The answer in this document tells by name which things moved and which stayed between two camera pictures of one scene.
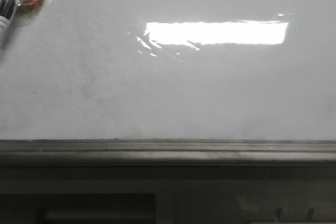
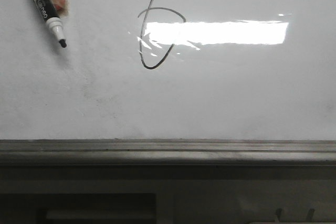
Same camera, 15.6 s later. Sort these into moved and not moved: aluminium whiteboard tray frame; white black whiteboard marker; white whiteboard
Moved: white black whiteboard marker
Not moved: aluminium whiteboard tray frame; white whiteboard
